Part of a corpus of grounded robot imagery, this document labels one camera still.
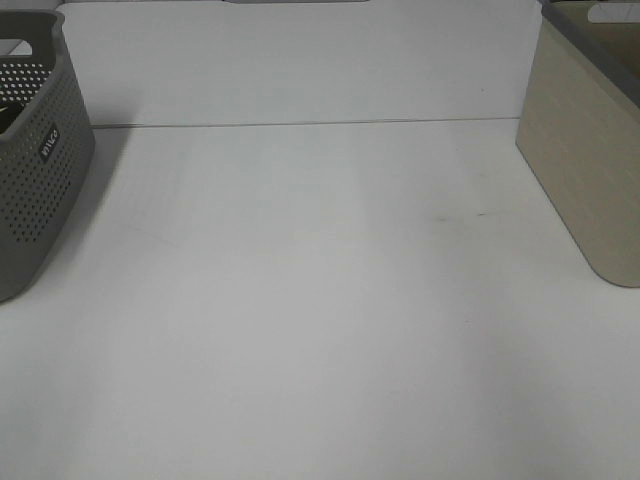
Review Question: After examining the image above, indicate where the beige plastic storage basket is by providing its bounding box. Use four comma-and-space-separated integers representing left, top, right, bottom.
516, 1, 639, 288

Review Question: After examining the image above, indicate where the grey perforated plastic basket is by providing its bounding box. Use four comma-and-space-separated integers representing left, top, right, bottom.
1, 9, 95, 301

